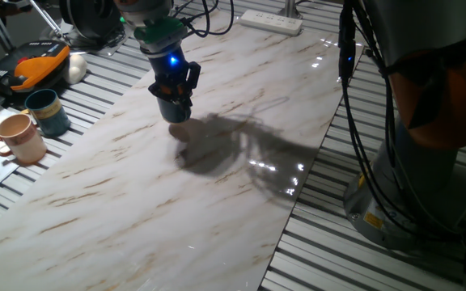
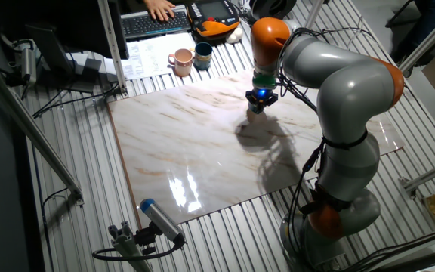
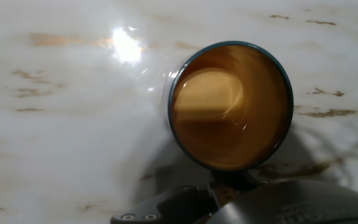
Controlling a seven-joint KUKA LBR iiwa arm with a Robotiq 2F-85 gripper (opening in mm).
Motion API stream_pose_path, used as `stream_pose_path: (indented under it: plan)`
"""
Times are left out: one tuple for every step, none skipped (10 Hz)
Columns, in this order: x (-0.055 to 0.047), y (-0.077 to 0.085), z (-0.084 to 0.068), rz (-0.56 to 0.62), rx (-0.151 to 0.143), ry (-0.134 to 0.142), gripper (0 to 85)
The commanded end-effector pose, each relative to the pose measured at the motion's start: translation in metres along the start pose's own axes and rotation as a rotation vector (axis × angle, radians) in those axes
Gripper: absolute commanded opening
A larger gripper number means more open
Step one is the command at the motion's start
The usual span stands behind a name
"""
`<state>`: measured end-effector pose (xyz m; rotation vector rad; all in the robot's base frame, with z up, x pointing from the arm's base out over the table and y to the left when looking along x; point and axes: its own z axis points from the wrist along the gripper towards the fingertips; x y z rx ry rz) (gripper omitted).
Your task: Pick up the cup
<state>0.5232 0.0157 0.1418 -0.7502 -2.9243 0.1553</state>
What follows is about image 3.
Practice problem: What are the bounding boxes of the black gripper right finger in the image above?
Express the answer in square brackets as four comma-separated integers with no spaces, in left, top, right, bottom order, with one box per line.
[239,174,273,195]

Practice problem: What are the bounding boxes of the marble pattern board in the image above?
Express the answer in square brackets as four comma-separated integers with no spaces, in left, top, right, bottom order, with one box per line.
[0,0,358,224]

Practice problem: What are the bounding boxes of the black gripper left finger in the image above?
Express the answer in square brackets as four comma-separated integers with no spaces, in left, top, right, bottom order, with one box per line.
[206,174,241,208]

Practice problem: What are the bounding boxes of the teal cup with orange inside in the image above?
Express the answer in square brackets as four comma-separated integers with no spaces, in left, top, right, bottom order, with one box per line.
[167,40,295,172]

